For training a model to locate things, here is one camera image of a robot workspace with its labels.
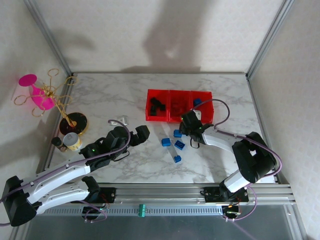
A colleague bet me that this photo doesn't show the small dark bottle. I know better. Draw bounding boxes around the small dark bottle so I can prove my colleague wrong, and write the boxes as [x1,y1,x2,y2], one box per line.
[51,136,68,153]

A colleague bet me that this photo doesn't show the clear plastic strip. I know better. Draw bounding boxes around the clear plastic strip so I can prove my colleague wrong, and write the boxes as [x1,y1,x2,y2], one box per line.
[160,124,181,161]

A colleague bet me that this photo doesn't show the aluminium side rail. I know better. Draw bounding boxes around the aluminium side rail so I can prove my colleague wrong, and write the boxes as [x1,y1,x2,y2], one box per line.
[246,74,280,185]
[37,74,76,186]

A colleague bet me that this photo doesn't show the grey slotted cable duct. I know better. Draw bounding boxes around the grey slotted cable duct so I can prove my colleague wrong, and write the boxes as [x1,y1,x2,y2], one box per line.
[63,206,224,216]

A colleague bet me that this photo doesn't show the aluminium frame post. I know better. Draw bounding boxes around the aluminium frame post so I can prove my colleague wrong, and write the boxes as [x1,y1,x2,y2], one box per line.
[245,0,294,79]
[24,0,75,77]

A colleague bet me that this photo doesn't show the gold wire glass rack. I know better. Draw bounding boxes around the gold wire glass rack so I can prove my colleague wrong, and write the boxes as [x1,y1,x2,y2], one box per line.
[13,68,90,136]

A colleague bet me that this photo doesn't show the red plastic bin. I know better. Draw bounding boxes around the red plastic bin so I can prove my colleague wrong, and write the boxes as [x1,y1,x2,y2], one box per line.
[144,88,170,123]
[189,90,214,125]
[166,89,193,124]

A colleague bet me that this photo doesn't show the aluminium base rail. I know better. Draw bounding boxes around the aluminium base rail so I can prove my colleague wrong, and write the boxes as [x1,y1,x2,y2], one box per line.
[27,184,294,208]

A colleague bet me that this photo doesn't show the pink plastic wine glass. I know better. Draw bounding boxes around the pink plastic wine glass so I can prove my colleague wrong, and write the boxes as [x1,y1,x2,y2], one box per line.
[18,73,56,111]

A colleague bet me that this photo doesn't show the cream can with silver lid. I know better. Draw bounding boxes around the cream can with silver lid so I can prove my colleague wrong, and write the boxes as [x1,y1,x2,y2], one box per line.
[62,132,83,152]

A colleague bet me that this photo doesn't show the small clear plastic piece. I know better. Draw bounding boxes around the small clear plastic piece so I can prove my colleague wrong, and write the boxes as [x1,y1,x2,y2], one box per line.
[109,114,130,126]

